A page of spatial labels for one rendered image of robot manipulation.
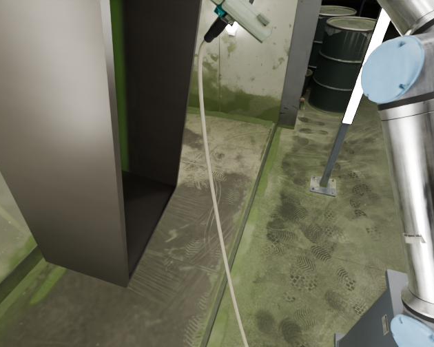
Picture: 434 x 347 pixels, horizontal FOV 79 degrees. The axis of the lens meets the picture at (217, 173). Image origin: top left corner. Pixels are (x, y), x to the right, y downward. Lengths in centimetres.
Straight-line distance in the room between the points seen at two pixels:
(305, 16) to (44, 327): 271
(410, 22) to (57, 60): 74
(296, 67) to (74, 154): 227
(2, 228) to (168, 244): 91
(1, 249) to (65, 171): 117
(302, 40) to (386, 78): 202
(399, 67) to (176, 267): 145
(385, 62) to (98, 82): 54
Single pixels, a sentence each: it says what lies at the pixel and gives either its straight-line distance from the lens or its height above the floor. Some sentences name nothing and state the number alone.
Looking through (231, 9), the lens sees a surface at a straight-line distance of 82.
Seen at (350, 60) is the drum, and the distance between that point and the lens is 317.
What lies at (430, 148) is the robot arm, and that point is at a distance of 65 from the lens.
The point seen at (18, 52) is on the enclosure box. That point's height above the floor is 136.
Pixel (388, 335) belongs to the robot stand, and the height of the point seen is 56.
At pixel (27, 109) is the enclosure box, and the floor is 125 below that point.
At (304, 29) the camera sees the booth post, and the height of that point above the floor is 95.
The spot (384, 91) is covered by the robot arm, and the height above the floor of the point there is 129.
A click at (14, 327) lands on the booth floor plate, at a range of 186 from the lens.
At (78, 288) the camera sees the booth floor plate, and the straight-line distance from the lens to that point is 180.
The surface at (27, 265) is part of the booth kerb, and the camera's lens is 195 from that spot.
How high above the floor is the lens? 151
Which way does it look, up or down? 41 degrees down
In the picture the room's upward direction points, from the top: straight up
